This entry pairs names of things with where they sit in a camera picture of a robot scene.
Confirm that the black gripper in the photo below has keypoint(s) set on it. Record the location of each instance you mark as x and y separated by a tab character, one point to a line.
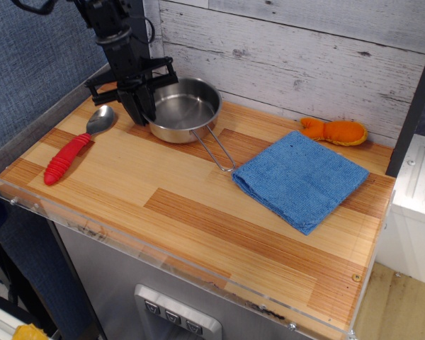
131	80

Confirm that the stainless steel pot with handle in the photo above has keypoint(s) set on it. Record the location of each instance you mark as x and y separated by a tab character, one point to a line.
186	112

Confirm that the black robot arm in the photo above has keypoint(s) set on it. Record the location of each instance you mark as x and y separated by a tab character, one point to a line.
106	18

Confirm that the clear acrylic edge guard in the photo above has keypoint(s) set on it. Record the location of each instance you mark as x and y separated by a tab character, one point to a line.
245	276

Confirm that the blue folded cloth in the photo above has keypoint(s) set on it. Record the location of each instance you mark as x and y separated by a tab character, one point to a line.
299	180

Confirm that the orange plush fish toy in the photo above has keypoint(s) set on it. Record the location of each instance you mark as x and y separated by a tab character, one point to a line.
339	132

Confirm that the silver control panel with buttons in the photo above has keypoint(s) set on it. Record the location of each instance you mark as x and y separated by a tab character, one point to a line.
163	317

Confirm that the red handled metal spoon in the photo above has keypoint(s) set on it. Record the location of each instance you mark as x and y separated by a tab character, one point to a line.
101	121

